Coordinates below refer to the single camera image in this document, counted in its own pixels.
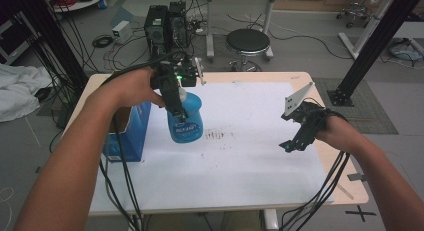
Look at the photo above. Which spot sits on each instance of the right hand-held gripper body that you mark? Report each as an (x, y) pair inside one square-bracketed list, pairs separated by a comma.
[(300, 101)]

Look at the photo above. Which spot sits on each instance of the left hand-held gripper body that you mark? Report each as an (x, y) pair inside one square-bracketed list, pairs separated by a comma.
[(188, 76)]

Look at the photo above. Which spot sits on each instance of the blue detergent bottle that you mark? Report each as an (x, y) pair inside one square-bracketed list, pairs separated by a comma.
[(191, 124)]

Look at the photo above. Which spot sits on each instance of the blue cardboard box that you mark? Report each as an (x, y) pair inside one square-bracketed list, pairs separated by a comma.
[(133, 137)]

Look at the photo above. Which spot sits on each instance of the person's right hand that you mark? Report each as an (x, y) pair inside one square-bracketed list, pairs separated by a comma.
[(338, 134)]

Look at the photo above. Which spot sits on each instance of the person's left hand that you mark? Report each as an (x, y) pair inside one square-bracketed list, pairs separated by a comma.
[(130, 87)]

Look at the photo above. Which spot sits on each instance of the black round stool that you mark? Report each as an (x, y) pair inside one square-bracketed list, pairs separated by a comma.
[(248, 40)]

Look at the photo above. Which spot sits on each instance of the white table mat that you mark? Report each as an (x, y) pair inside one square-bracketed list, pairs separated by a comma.
[(233, 177)]

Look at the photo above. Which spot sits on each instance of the grey floor mat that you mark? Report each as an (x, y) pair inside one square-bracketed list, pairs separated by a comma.
[(376, 114)]

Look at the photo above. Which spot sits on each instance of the white table leg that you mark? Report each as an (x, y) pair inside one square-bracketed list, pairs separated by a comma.
[(270, 221)]

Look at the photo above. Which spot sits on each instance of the small white box device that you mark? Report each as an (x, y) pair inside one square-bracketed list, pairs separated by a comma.
[(121, 31)]

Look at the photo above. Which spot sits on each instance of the black tape cross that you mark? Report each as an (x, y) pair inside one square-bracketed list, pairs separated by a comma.
[(360, 213)]

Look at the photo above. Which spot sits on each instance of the office chair wheeled base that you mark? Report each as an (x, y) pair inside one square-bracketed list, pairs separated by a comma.
[(355, 12)]

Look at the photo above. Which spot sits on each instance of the round white table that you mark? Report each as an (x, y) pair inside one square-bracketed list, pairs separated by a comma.
[(83, 3)]

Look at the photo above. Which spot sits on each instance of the white crumpled cloth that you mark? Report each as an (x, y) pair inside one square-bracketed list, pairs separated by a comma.
[(20, 91)]

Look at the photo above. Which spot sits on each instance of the white desk leg frame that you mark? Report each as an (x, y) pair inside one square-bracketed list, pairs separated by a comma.
[(366, 27)]

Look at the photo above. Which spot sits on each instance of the black metal frame post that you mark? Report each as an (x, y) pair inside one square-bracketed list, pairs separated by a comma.
[(56, 41), (380, 37)]

